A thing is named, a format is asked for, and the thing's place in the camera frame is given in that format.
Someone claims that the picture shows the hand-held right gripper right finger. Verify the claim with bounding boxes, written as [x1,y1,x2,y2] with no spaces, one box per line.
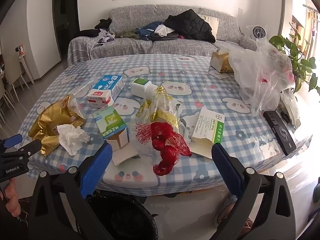
[211,142,301,240]

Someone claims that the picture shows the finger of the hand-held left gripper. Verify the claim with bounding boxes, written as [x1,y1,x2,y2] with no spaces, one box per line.
[14,139,43,159]
[0,134,23,153]

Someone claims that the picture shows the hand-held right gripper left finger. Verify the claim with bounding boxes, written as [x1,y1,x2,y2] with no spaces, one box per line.
[29,143,113,240]

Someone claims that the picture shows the trash bin black liner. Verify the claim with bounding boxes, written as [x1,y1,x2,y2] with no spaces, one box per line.
[86,189,159,240]

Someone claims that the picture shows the person's left hand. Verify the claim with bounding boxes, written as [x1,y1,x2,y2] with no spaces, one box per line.
[0,180,22,217]

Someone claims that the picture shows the gold snack bag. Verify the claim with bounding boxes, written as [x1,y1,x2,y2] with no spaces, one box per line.
[28,94,86,158]

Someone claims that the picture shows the crumpled white tissue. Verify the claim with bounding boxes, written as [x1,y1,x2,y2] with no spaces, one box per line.
[57,124,91,156]

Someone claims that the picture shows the row of dining chairs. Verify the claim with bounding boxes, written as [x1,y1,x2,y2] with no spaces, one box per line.
[0,79,16,128]

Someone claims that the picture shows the white green medicine box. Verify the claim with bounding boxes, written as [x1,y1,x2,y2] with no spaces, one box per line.
[189,106,226,159]

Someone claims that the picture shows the open green medicine box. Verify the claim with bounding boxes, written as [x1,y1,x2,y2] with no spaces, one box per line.
[93,105,140,166]

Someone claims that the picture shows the black phone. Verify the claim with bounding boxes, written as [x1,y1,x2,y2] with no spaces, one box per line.
[263,110,297,156]

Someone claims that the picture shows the red mesh net bag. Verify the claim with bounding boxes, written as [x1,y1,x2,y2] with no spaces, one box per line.
[135,121,193,176]

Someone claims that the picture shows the white chair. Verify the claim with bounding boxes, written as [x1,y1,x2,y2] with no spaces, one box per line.
[2,54,35,91]

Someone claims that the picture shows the blue white milk carton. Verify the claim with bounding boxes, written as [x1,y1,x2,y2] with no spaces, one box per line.
[87,75,125,109]

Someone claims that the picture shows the clear bag yellow print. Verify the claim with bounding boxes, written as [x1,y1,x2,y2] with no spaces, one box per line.
[135,85,184,136]

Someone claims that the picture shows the small clear plastic bag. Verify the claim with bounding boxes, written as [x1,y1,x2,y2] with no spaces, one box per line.
[277,89,301,128]

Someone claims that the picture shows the large clear plastic bag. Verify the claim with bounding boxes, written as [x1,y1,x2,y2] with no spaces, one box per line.
[228,39,296,117]

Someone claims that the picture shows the gold tissue box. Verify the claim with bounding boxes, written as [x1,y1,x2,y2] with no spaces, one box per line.
[209,47,234,74]

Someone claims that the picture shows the blue checked bear tablecloth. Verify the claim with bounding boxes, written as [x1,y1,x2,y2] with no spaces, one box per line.
[19,54,313,198]

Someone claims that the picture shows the black garment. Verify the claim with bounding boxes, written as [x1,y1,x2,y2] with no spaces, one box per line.
[94,17,113,30]
[74,29,102,39]

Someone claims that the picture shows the green potted plant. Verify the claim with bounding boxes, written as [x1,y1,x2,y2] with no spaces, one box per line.
[269,22,320,93]

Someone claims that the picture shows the grey covered sofa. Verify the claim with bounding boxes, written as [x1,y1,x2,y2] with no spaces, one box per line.
[68,4,258,67]

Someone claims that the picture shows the small patterned clothes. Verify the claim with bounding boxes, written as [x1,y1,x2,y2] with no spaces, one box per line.
[96,29,117,46]

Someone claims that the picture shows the olive green garment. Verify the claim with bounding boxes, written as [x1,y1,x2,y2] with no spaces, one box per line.
[117,29,139,40]

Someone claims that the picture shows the small white desk fan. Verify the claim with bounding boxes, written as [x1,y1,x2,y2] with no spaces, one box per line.
[251,26,266,41]

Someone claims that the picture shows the cream cushion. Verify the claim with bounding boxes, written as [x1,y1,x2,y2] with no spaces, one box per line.
[200,14,220,39]

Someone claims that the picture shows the dark grey garment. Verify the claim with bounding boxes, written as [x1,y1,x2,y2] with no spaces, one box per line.
[150,31,179,41]

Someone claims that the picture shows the black quilted jacket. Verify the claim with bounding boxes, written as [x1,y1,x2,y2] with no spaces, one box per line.
[164,9,216,43]

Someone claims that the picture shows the blue garment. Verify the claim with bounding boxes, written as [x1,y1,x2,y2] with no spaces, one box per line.
[136,21,165,40]

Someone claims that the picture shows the white garment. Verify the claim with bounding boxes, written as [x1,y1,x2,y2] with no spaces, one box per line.
[154,25,176,36]

